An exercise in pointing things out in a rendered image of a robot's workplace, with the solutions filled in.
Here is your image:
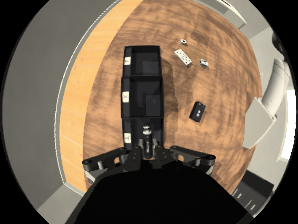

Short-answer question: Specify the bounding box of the black rack of three bins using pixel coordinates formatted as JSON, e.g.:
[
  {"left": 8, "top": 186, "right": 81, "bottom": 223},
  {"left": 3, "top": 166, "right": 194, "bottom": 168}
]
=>
[{"left": 121, "top": 45, "right": 164, "bottom": 150}]

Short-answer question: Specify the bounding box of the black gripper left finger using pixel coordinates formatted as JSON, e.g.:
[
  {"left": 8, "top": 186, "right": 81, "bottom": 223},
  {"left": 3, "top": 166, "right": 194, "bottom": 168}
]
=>
[{"left": 82, "top": 139, "right": 144, "bottom": 184}]

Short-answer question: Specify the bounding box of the white domino tile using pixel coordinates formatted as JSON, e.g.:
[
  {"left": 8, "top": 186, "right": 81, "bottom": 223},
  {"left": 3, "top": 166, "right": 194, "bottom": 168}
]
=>
[{"left": 174, "top": 49, "right": 192, "bottom": 66}]

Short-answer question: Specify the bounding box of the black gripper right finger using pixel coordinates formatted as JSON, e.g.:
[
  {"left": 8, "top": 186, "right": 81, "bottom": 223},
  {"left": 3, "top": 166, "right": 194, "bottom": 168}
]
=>
[{"left": 152, "top": 139, "right": 216, "bottom": 176}]

